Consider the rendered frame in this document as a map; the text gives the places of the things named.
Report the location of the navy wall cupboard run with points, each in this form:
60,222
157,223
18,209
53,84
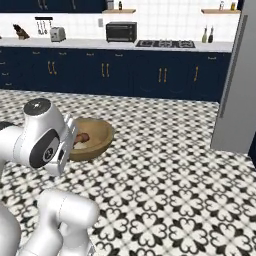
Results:
66,5

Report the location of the silver toaster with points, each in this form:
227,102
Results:
57,34

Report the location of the wooden knife block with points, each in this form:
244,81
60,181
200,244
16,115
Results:
21,32

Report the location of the brown chicken drumstick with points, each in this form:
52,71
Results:
82,137

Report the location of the black microwave oven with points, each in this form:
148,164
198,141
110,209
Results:
121,32

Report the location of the white wall socket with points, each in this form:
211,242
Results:
100,22

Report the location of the wooden wall shelf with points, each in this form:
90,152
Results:
220,11
119,11

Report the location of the black hob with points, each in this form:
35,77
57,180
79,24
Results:
165,44

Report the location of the grey canister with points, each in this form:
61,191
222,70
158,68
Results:
110,4

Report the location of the white garlic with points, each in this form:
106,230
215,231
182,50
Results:
80,145

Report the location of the black rail with hanging tools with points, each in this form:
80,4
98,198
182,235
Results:
43,18

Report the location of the small yellow jar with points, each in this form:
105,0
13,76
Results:
233,6

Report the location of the small dark bottle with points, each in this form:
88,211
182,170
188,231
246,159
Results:
120,5

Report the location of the grey fridge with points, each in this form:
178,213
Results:
238,100

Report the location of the pale green bottle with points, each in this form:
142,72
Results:
204,36

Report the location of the wooden bowl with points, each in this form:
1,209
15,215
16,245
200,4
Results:
100,136

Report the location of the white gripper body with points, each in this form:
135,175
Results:
70,131

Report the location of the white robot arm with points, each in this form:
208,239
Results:
40,133

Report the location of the navy base cupboard run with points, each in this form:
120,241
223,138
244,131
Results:
133,75

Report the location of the small white shaker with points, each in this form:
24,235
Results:
221,5

